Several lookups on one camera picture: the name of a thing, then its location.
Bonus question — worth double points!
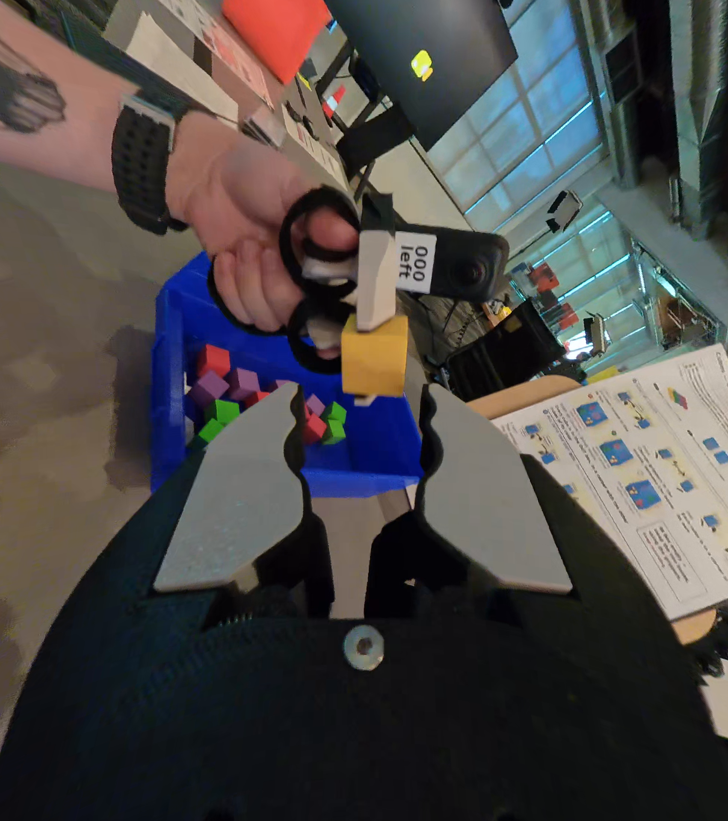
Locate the blue plastic bin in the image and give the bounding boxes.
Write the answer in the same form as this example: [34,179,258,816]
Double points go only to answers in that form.
[150,251,424,498]

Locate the printed instruction sheet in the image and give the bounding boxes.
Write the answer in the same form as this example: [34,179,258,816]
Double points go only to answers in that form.
[491,344,728,622]

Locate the yellow wooden cube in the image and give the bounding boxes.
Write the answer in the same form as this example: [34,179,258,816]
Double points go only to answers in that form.
[340,314,410,399]

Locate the black wrist watch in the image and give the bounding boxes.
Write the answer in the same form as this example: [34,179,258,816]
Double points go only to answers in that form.
[110,90,192,235]

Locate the person's left forearm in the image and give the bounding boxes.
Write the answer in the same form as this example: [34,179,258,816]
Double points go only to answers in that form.
[0,0,140,193]

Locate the pile of coloured wooden cubes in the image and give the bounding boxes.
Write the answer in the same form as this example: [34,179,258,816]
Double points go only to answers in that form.
[186,344,347,450]

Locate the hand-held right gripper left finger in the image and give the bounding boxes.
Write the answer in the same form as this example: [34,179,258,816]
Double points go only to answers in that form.
[154,381,314,592]

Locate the red storage bins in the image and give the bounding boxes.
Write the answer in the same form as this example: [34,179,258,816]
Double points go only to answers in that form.
[527,263,580,328]

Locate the white paper sheet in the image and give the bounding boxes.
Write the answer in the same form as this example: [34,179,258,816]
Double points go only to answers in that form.
[127,13,240,123]

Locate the studio light panel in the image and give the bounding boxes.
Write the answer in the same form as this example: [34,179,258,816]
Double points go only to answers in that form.
[545,191,583,233]

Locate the black monitor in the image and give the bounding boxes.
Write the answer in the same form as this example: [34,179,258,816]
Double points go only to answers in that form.
[326,0,519,153]

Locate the person's left hand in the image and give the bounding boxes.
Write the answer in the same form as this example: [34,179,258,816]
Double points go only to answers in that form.
[165,136,361,334]

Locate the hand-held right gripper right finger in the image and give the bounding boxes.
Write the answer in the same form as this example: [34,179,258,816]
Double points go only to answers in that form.
[415,383,573,594]

